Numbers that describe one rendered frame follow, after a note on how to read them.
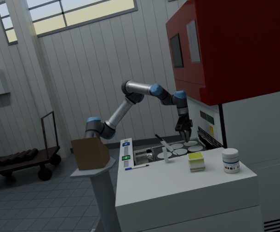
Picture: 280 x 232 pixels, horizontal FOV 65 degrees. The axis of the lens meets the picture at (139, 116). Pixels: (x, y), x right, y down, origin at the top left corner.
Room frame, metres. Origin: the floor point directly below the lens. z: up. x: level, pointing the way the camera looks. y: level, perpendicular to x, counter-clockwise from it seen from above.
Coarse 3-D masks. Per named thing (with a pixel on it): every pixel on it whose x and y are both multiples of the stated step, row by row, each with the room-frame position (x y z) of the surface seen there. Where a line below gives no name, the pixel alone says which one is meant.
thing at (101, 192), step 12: (96, 168) 1.58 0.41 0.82; (108, 168) 1.55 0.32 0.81; (96, 180) 1.58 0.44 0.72; (108, 180) 1.61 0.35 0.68; (96, 192) 1.59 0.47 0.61; (108, 192) 1.59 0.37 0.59; (108, 204) 1.58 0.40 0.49; (108, 216) 1.58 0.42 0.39; (96, 228) 1.71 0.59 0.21; (108, 228) 1.58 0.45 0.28; (120, 228) 1.61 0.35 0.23
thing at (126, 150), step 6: (120, 144) 1.62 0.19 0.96; (120, 150) 1.49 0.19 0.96; (126, 150) 1.48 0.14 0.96; (132, 150) 1.45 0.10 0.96; (120, 156) 1.38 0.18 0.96; (132, 156) 1.34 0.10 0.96; (120, 162) 1.28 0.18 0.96; (126, 162) 1.27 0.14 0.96; (132, 162) 1.24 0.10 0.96; (120, 168) 1.19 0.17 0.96
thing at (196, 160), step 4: (196, 152) 1.04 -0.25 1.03; (200, 152) 1.03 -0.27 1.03; (188, 156) 1.02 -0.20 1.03; (192, 156) 1.01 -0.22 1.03; (196, 156) 1.00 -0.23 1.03; (200, 156) 0.99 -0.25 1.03; (192, 160) 0.97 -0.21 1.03; (196, 160) 0.97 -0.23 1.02; (200, 160) 0.97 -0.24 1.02; (192, 164) 0.98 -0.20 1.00; (196, 164) 0.97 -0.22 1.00; (200, 164) 0.97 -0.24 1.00; (204, 164) 0.97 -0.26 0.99; (192, 168) 0.98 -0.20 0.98; (196, 168) 0.97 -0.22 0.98; (200, 168) 0.97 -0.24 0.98; (204, 168) 0.97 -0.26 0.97
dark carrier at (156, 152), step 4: (192, 140) 1.55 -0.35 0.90; (196, 140) 1.53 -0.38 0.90; (172, 144) 1.55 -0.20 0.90; (196, 144) 1.46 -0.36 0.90; (200, 144) 1.44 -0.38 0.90; (156, 148) 1.54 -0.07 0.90; (160, 148) 1.52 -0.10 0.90; (180, 148) 1.44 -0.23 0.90; (184, 148) 1.43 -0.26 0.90; (204, 148) 1.36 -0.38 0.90; (156, 152) 1.46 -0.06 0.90; (160, 152) 1.44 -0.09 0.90; (188, 152) 1.35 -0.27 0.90; (192, 152) 1.34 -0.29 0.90; (156, 156) 1.40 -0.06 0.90; (172, 156) 1.34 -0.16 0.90; (176, 156) 1.33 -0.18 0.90; (156, 160) 1.34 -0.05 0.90; (160, 160) 1.32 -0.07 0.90
